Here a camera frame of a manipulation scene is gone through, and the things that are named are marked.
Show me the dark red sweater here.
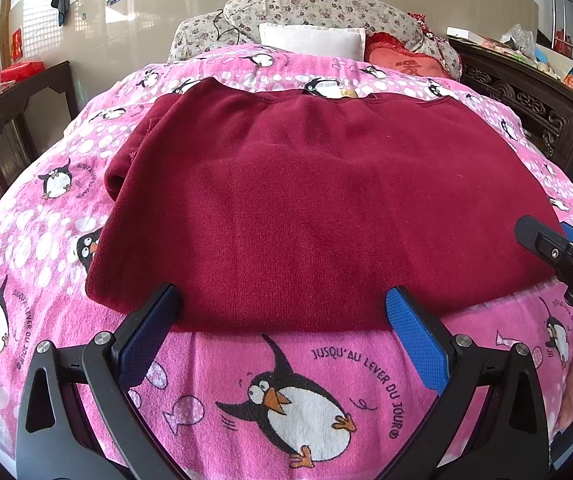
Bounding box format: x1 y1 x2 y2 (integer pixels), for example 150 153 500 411
86 78 559 332

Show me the dark carved wooden bench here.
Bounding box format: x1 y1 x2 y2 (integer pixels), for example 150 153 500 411
449 38 573 181

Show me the pink penguin blanket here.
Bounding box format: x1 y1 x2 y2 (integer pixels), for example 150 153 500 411
0 44 573 479

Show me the red embroidered cushion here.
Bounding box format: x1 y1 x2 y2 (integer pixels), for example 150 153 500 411
365 32 451 78

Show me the white pillow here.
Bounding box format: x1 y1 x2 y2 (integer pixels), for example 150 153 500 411
258 23 366 61

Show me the red gift box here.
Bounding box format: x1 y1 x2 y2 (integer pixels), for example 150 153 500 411
0 61 44 82

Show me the floral quilt pillow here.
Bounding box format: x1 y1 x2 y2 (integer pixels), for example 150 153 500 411
168 0 462 80

